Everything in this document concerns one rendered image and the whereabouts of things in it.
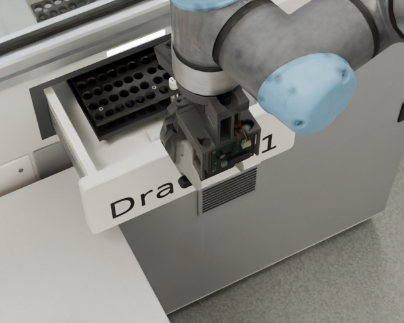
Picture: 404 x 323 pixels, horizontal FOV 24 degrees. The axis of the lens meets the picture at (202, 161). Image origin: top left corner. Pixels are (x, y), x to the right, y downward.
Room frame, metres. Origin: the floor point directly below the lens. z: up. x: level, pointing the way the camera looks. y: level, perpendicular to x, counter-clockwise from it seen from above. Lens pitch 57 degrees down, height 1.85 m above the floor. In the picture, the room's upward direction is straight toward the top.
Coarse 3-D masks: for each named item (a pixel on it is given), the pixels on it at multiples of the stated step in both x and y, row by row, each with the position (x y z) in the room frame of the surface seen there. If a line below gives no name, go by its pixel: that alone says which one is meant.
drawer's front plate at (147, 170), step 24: (264, 120) 0.66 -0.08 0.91; (264, 144) 0.66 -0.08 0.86; (288, 144) 0.68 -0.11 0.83; (120, 168) 0.58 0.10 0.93; (144, 168) 0.59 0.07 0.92; (168, 168) 0.60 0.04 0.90; (96, 192) 0.56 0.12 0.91; (120, 192) 0.57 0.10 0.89; (144, 192) 0.59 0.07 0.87; (96, 216) 0.56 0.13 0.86; (120, 216) 0.57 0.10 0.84
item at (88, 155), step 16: (48, 96) 0.71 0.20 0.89; (64, 96) 0.76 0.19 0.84; (64, 112) 0.69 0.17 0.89; (80, 112) 0.73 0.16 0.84; (64, 128) 0.66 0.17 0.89; (80, 128) 0.70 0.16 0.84; (144, 128) 0.70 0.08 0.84; (64, 144) 0.67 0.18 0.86; (80, 144) 0.64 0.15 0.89; (96, 144) 0.68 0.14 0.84; (112, 144) 0.68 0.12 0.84; (128, 144) 0.68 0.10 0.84; (144, 144) 0.68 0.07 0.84; (80, 160) 0.62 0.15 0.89; (96, 160) 0.65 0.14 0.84; (112, 160) 0.65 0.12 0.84; (80, 176) 0.62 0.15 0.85
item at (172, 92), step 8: (152, 88) 0.72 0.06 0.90; (160, 88) 0.72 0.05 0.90; (168, 88) 0.72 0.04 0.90; (136, 96) 0.71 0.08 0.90; (144, 96) 0.71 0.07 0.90; (160, 96) 0.71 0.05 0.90; (168, 96) 0.71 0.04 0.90; (112, 104) 0.70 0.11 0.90; (120, 104) 0.70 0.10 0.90; (136, 104) 0.70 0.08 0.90; (144, 104) 0.70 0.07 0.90; (96, 112) 0.68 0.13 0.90; (104, 112) 0.68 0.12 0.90; (120, 112) 0.68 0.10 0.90; (128, 112) 0.69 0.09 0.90; (96, 120) 0.67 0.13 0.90; (104, 120) 0.67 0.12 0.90
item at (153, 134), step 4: (160, 124) 0.70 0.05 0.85; (152, 128) 0.70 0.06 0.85; (156, 128) 0.70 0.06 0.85; (160, 128) 0.70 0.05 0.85; (148, 132) 0.69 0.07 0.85; (152, 132) 0.69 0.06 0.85; (156, 132) 0.69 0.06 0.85; (148, 136) 0.69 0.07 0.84; (152, 136) 0.68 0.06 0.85; (156, 136) 0.69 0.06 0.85; (152, 140) 0.68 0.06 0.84
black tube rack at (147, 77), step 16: (112, 64) 0.76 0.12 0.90; (128, 64) 0.76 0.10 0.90; (144, 64) 0.76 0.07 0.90; (80, 80) 0.73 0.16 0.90; (96, 80) 0.74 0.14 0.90; (112, 80) 0.73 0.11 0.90; (128, 80) 0.76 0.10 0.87; (144, 80) 0.73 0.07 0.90; (160, 80) 0.76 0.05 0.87; (80, 96) 0.71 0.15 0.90; (96, 96) 0.71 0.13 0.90; (112, 96) 0.71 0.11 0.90; (128, 96) 0.71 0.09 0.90; (112, 112) 0.71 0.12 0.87; (144, 112) 0.71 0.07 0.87; (160, 112) 0.71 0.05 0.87; (96, 128) 0.68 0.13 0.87; (112, 128) 0.68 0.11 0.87; (128, 128) 0.69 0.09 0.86
